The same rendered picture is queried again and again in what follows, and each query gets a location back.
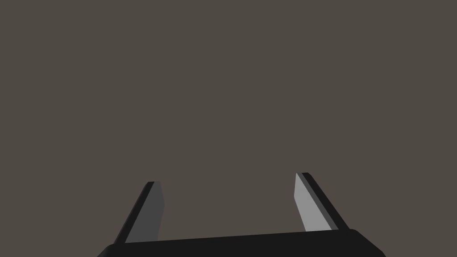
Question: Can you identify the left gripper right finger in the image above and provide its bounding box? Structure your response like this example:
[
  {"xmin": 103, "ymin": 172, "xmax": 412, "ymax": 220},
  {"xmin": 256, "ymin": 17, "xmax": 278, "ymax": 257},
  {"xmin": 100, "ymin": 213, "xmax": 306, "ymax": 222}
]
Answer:
[{"xmin": 294, "ymin": 172, "xmax": 350, "ymax": 232}]

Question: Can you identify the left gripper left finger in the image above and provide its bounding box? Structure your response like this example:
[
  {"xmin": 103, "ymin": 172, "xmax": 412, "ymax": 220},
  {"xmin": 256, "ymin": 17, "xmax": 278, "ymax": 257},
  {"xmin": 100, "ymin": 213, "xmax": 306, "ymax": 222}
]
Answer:
[{"xmin": 113, "ymin": 181, "xmax": 166, "ymax": 245}]

